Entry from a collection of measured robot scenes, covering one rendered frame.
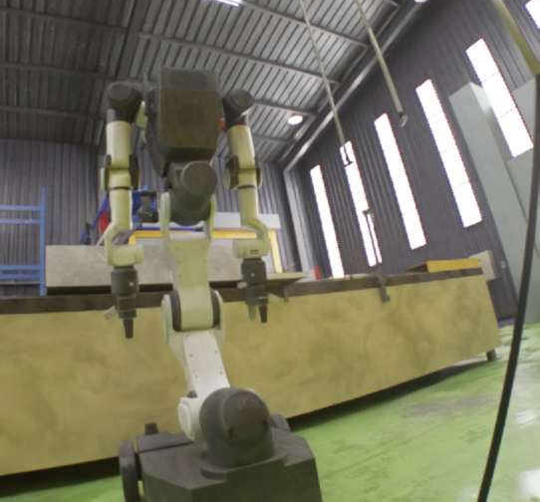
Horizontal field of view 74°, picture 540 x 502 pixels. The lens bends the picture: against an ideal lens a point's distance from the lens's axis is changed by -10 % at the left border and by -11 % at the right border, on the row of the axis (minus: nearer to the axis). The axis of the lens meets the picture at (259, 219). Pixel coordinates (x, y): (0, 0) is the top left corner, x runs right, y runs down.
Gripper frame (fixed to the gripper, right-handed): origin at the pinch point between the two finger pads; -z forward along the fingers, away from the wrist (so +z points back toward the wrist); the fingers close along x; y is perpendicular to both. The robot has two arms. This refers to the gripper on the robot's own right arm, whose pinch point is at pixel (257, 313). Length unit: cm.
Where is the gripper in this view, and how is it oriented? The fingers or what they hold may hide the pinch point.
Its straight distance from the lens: 141.2
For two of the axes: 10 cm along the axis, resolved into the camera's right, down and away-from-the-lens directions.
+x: -3.5, 1.6, 9.2
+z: -0.9, -9.9, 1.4
